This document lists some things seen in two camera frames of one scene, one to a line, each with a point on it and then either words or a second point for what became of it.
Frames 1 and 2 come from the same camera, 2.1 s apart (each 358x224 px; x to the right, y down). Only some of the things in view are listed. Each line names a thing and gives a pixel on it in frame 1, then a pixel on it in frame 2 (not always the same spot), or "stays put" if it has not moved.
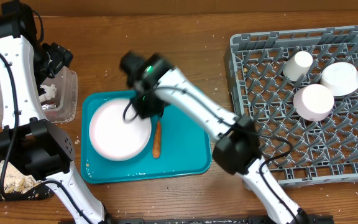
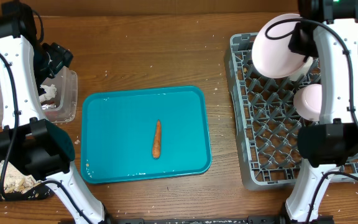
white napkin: [51, 92] stays put
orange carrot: [156, 143] stays put
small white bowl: [313, 102] stays put
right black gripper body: [148, 107] → [298, 40]
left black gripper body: [48, 59] stays put
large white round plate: [114, 139] → [270, 50]
